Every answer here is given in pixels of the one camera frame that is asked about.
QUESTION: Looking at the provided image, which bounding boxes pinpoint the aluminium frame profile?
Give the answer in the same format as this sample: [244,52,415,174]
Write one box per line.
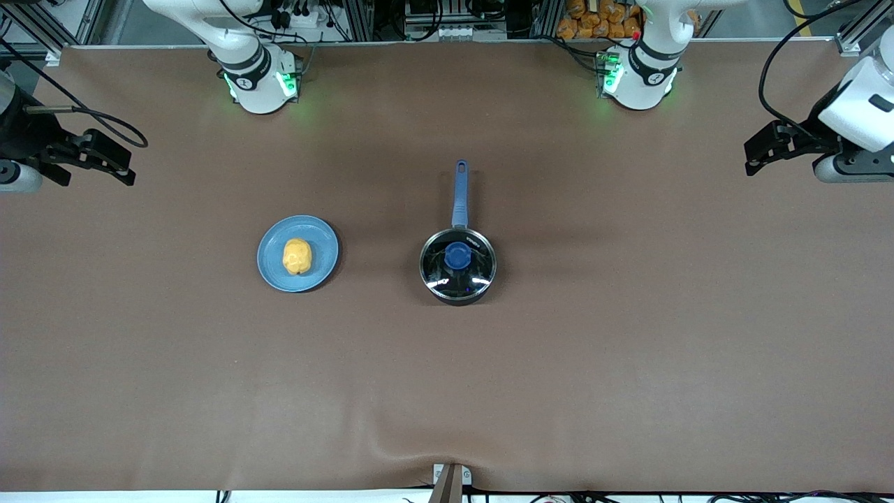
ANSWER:
[0,0,105,67]
[835,0,894,57]

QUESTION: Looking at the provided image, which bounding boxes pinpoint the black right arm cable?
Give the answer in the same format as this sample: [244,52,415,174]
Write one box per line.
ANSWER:
[0,38,149,149]

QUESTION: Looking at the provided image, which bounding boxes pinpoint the white power strip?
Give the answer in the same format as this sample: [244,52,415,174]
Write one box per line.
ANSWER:
[274,6,323,30]

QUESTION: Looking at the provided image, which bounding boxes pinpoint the yellow potato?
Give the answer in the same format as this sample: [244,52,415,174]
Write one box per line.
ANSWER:
[282,238,314,275]

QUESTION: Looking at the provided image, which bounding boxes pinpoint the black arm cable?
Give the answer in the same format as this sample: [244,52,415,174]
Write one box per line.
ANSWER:
[0,38,149,149]
[759,0,864,138]

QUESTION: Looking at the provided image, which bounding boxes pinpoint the pile of orange bread rolls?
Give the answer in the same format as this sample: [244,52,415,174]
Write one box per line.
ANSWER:
[557,0,699,41]

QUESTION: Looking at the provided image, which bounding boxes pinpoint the glass lid with blue knob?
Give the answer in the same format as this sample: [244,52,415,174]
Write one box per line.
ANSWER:
[420,228,497,299]

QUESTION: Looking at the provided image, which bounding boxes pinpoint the black pot with blue handle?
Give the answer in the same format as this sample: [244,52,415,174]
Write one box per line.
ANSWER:
[419,160,498,307]

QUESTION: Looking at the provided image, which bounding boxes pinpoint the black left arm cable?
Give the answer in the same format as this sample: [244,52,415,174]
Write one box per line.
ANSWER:
[759,0,864,138]

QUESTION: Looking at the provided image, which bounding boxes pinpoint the blue round plate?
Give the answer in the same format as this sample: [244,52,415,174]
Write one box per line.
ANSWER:
[256,214,341,293]

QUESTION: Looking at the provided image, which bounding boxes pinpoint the metal table clamp bracket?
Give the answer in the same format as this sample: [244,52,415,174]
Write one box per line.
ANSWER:
[427,463,473,503]

